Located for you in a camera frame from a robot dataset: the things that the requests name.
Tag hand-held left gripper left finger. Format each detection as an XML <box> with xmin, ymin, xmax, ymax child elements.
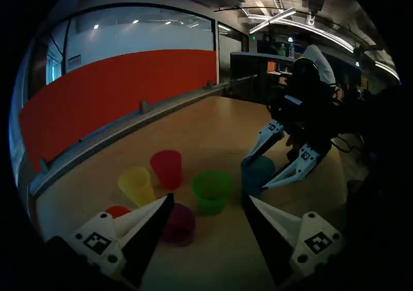
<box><xmin>45</xmin><ymin>192</ymin><xmax>175</xmax><ymax>289</ymax></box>

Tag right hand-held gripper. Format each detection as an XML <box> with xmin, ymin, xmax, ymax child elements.
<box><xmin>244</xmin><ymin>57</ymin><xmax>340</xmax><ymax>189</ymax></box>

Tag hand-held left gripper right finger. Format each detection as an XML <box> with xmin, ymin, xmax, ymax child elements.
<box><xmin>241</xmin><ymin>192</ymin><xmax>344</xmax><ymax>289</ymax></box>

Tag blue plastic cup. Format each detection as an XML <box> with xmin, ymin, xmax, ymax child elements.
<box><xmin>241</xmin><ymin>155</ymin><xmax>276</xmax><ymax>198</ymax></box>

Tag orange plastic cup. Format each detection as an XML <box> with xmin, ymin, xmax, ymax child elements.
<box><xmin>105</xmin><ymin>205</ymin><xmax>132</xmax><ymax>220</ymax></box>

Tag yellow plastic cup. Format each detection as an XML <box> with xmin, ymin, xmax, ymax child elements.
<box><xmin>117</xmin><ymin>167</ymin><xmax>156</xmax><ymax>208</ymax></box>

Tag purple plastic cup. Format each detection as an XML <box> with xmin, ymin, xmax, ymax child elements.
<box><xmin>160</xmin><ymin>203</ymin><xmax>196</xmax><ymax>248</ymax></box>

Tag green plastic cup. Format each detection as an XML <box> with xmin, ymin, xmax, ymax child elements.
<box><xmin>190</xmin><ymin>170</ymin><xmax>234</xmax><ymax>216</ymax></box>

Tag red plastic cup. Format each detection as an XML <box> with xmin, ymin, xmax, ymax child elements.
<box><xmin>150</xmin><ymin>150</ymin><xmax>183</xmax><ymax>190</ymax></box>

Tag red desk screen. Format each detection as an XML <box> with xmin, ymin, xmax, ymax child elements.
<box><xmin>18</xmin><ymin>49</ymin><xmax>259</xmax><ymax>199</ymax></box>

